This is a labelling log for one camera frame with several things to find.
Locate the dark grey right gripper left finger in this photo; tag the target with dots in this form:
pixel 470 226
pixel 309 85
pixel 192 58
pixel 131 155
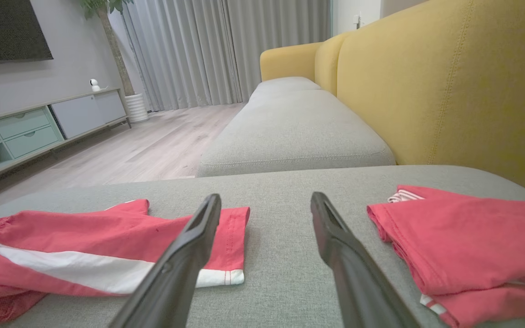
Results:
pixel 176 273

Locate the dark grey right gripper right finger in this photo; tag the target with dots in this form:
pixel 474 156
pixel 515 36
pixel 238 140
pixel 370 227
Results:
pixel 358 282

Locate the red shirt with striped cuffs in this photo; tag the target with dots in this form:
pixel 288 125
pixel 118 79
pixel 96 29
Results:
pixel 463 241

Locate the red shorts with white band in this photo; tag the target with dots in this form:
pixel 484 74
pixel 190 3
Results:
pixel 84 237

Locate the grey and green TV cabinet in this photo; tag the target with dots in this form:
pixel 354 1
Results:
pixel 80 114

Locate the yellow sofa with grey cushions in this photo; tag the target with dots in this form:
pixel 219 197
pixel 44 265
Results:
pixel 449 100

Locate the grey pleated curtains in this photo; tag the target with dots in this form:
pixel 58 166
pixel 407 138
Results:
pixel 189 54

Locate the green potted tree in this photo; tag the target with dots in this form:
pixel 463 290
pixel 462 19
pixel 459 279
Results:
pixel 117 59

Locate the small white security camera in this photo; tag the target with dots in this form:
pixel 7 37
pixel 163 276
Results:
pixel 94 84

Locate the white wall switch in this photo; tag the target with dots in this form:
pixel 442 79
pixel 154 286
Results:
pixel 357 21

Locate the black wall television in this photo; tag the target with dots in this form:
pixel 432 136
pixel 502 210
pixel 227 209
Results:
pixel 7 27

